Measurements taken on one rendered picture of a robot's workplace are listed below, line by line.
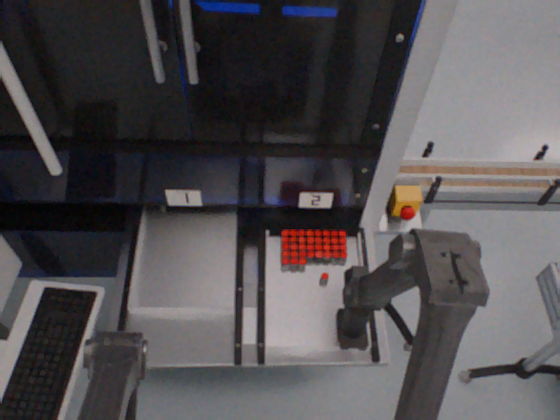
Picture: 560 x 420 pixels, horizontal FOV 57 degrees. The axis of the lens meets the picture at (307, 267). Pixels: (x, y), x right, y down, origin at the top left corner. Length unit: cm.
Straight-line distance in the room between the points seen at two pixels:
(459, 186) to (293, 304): 63
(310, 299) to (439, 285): 76
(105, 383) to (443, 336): 42
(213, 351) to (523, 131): 253
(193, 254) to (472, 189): 83
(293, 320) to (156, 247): 43
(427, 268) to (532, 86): 313
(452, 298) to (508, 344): 187
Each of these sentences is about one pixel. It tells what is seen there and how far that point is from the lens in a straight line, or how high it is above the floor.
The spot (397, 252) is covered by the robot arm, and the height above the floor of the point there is 151.
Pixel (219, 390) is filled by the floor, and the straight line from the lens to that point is 219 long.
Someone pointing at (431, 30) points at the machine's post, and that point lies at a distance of 106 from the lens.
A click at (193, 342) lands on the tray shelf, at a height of 88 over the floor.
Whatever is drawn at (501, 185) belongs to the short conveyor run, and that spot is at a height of 93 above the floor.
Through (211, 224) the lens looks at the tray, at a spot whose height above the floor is 88.
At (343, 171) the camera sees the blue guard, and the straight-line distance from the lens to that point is 129.
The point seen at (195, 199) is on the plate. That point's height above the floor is 102.
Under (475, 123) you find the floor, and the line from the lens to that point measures 331.
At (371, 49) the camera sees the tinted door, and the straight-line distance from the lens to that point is 107.
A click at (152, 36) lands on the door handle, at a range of 98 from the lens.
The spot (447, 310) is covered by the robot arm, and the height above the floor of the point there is 153.
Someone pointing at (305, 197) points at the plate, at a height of 103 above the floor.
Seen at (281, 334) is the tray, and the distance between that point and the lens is 131.
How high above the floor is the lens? 209
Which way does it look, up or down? 59 degrees down
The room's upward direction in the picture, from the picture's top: 9 degrees clockwise
